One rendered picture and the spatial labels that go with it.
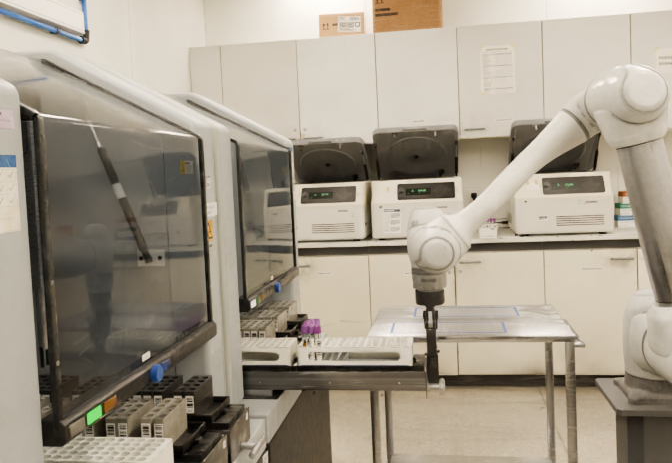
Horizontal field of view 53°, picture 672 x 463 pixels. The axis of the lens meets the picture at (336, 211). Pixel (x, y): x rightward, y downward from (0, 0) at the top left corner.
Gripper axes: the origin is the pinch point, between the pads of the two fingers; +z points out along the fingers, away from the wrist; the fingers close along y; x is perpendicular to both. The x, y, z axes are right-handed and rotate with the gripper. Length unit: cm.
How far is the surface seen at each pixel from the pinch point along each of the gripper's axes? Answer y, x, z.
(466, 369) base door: -229, 14, 68
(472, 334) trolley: -25.8, 11.3, -2.1
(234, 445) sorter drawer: 45, -39, 3
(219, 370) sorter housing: 26, -48, -7
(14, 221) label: 97, -48, -47
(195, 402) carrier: 45, -47, -6
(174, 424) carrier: 56, -47, -5
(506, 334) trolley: -25.6, 21.0, -2.1
